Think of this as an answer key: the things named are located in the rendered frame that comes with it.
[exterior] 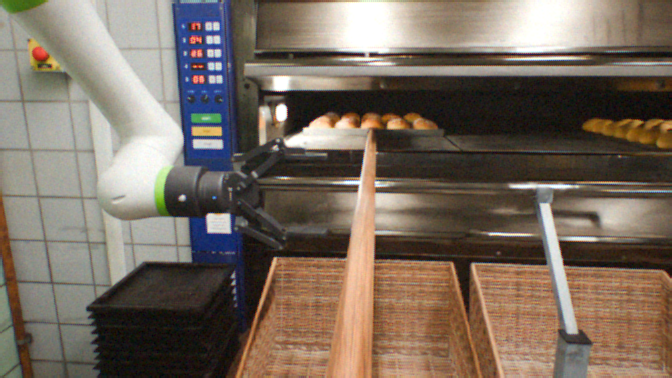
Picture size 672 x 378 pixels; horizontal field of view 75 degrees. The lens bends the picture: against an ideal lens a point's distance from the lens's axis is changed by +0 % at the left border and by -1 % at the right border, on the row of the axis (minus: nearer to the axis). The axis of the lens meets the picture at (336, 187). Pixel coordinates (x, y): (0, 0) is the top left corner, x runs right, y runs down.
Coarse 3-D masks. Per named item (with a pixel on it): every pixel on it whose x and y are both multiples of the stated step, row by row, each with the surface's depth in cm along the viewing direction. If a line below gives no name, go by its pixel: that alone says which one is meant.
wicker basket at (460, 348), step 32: (288, 288) 137; (320, 288) 136; (384, 288) 134; (416, 288) 134; (448, 288) 133; (256, 320) 113; (288, 320) 136; (320, 320) 135; (384, 320) 134; (416, 320) 133; (448, 320) 133; (256, 352) 114; (288, 352) 133; (320, 352) 133; (384, 352) 133; (416, 352) 133; (448, 352) 132
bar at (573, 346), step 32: (352, 192) 96; (384, 192) 95; (416, 192) 94; (448, 192) 93; (480, 192) 93; (512, 192) 92; (544, 192) 91; (576, 192) 91; (608, 192) 90; (640, 192) 90; (544, 224) 89; (576, 352) 75
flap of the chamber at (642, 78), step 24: (264, 72) 114; (288, 72) 113; (312, 72) 113; (336, 72) 112; (360, 72) 111; (384, 72) 111; (408, 72) 110; (432, 72) 110; (456, 72) 109; (480, 72) 109; (504, 72) 108; (528, 72) 108; (552, 72) 107; (576, 72) 107; (600, 72) 106; (624, 72) 106; (648, 72) 105
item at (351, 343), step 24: (360, 192) 73; (360, 216) 59; (360, 240) 50; (360, 264) 43; (360, 288) 38; (360, 312) 34; (336, 336) 32; (360, 336) 31; (336, 360) 29; (360, 360) 29
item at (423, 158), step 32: (288, 160) 133; (320, 160) 133; (352, 160) 132; (384, 160) 131; (416, 160) 130; (448, 160) 129; (480, 160) 128; (512, 160) 127; (544, 160) 126; (576, 160) 126; (608, 160) 125; (640, 160) 124
